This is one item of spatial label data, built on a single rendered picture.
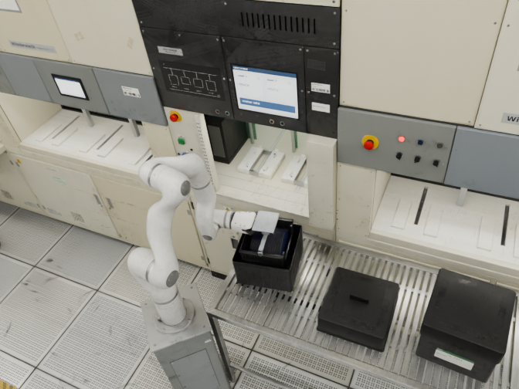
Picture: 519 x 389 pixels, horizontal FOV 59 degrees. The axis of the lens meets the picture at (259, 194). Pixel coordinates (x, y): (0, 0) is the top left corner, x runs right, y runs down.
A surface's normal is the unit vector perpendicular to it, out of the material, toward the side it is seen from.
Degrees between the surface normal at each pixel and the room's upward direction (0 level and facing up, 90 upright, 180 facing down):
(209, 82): 90
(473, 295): 0
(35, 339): 0
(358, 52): 90
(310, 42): 90
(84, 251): 0
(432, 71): 90
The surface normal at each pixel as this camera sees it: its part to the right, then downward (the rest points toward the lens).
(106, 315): -0.10, -0.71
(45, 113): 0.90, 0.22
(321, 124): -0.41, 0.66
